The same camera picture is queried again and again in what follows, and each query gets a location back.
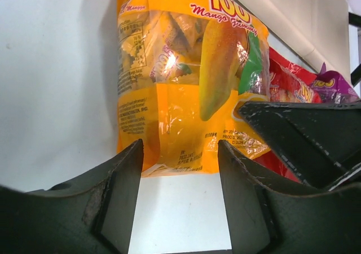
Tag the beige three-tier shelf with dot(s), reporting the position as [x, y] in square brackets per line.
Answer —
[316, 30]

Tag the orange mango gummy bag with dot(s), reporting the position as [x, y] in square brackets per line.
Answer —
[185, 68]

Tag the red fruit gummy bag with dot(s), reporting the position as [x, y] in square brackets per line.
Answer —
[289, 82]

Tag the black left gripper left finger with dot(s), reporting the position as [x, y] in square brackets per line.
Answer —
[91, 213]

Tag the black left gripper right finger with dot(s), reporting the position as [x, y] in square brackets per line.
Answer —
[267, 213]

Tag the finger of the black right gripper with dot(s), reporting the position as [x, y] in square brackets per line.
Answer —
[319, 143]

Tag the purple grape gummy bag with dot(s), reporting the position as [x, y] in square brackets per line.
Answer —
[333, 88]

